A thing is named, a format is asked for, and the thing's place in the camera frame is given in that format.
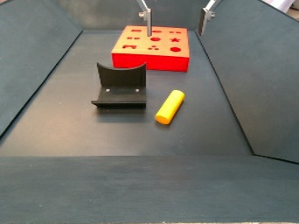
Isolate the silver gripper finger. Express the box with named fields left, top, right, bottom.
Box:
left=136, top=0, right=152, bottom=37
left=198, top=0, right=220, bottom=35

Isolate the yellow oval cylinder peg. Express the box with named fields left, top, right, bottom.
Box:
left=153, top=90, right=184, bottom=125

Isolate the black curved fixture cradle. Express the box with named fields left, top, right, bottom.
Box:
left=90, top=64, right=146, bottom=108

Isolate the red foam shape-sorter block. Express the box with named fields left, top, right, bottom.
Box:
left=110, top=25, right=190, bottom=72

